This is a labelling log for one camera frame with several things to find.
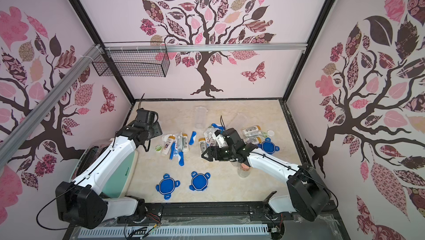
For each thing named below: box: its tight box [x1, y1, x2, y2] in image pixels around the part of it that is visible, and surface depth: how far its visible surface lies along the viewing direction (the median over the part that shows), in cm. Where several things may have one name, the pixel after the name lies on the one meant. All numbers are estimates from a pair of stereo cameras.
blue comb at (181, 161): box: [178, 151, 185, 167], surface depth 92 cm
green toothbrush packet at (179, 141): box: [176, 132, 184, 152], surface depth 97 cm
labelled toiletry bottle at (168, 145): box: [162, 135, 176, 155], surface depth 97 cm
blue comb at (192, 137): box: [188, 131, 198, 146], surface depth 102 cm
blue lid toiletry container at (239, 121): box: [228, 112, 248, 130], surface depth 105 cm
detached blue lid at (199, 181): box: [189, 170, 211, 192], surface depth 85 cm
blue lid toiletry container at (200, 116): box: [194, 105, 209, 130], surface depth 112 cm
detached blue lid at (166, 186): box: [155, 173, 181, 201], surface depth 83 cm
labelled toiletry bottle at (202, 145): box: [198, 137, 207, 155], surface depth 97 cm
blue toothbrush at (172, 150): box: [169, 140, 176, 161], surface depth 94 cm
